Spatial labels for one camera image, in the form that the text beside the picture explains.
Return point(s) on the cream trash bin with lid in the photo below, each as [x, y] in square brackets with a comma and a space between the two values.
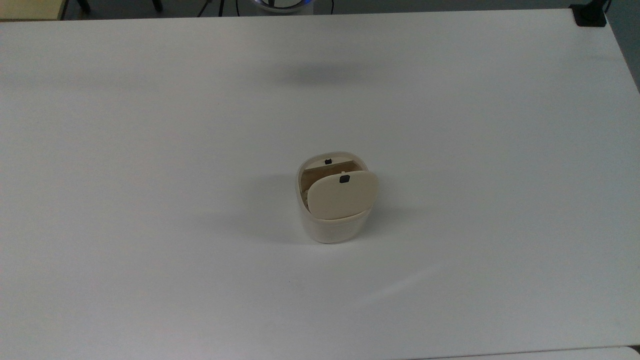
[336, 210]

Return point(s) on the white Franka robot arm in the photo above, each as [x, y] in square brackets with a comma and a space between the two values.
[280, 4]

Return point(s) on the black stand leg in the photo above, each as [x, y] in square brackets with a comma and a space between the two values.
[84, 5]
[157, 4]

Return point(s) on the black corner clamp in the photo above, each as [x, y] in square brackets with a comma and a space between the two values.
[590, 14]

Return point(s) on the wooden board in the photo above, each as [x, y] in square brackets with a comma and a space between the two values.
[30, 9]

